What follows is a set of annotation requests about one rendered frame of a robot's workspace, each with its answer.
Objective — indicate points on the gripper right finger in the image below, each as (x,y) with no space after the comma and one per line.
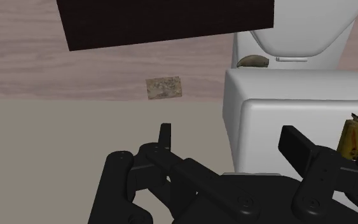
(318,167)

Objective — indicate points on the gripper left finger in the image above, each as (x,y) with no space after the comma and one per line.
(197,180)

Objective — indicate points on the yellow crumpled packet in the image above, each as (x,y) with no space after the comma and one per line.
(357,138)

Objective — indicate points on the white toilet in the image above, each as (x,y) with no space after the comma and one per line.
(274,124)

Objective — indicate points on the beige mottled flat square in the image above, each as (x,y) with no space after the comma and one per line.
(164,88)

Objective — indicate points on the brown curved oval object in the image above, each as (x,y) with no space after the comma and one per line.
(254,61)

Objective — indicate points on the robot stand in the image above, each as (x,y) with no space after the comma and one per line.
(166,21)

